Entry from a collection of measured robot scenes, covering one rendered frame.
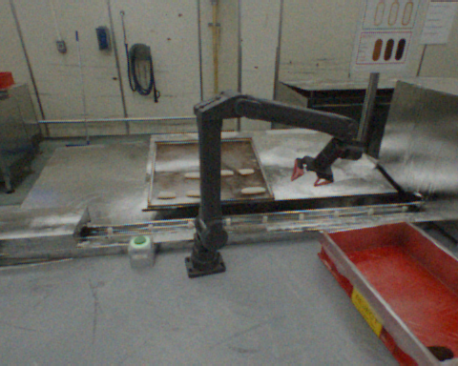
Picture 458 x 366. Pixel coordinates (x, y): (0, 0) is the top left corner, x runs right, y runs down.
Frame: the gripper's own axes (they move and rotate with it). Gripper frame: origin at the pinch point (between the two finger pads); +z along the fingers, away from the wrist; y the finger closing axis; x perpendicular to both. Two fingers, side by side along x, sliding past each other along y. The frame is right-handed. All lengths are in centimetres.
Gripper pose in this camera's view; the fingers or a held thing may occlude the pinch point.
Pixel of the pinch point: (303, 181)
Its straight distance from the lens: 115.7
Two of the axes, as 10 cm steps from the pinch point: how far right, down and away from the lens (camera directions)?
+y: 9.2, 2.2, 3.3
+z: -3.9, 6.0, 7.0
